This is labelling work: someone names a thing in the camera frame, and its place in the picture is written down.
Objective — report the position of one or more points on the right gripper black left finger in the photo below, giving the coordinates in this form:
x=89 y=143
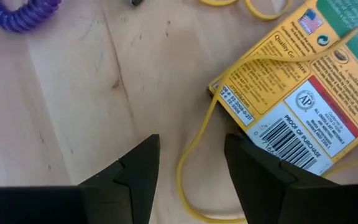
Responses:
x=135 y=180

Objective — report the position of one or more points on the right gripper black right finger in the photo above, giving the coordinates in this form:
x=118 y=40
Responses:
x=253 y=177

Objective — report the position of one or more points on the yellow rubber band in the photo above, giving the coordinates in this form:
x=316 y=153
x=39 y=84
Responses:
x=179 y=175
x=269 y=17

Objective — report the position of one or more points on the yellow green crayon box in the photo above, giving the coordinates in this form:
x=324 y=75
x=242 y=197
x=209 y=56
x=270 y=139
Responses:
x=291 y=87

